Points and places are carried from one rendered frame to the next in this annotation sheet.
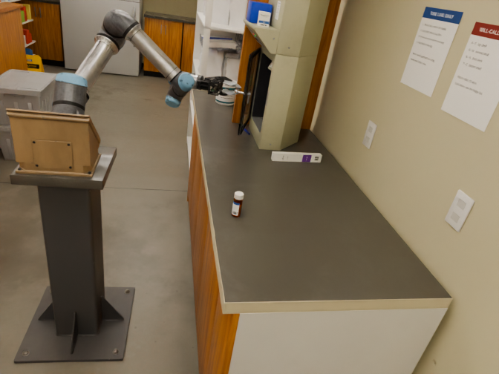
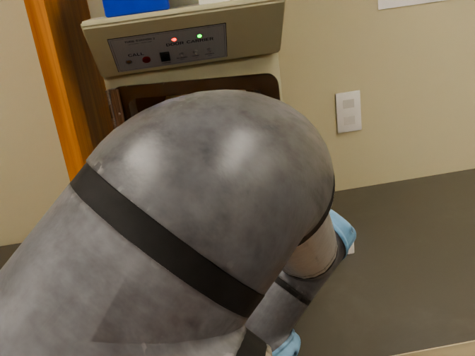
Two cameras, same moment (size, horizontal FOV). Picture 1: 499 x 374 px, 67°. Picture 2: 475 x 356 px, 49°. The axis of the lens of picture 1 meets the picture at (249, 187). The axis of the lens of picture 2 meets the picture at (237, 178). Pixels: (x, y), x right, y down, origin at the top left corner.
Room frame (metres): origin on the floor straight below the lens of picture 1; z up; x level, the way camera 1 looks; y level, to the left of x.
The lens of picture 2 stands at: (1.73, 0.96, 1.53)
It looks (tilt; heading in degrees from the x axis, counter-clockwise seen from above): 20 degrees down; 281
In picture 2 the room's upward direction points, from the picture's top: 8 degrees counter-clockwise
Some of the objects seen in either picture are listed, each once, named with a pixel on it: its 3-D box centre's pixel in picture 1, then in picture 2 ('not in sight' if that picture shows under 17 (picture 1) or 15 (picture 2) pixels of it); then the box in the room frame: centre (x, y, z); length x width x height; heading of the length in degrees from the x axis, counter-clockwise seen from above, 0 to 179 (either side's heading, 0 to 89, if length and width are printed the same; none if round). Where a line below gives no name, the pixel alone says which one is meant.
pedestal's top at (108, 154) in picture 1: (69, 163); not in sight; (1.35, 0.74, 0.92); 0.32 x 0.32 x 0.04; 13
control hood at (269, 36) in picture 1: (258, 35); (187, 37); (1.95, 0.08, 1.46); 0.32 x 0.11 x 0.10; 15
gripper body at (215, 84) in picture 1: (210, 84); not in sight; (1.89, 0.28, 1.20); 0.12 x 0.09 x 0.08; 84
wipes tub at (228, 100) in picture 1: (226, 91); not in sight; (2.51, 0.26, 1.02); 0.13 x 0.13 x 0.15
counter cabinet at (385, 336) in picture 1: (256, 228); not in sight; (1.81, -0.08, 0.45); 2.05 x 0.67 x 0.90; 15
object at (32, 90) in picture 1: (27, 97); not in sight; (3.15, 2.06, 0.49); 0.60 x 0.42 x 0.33; 15
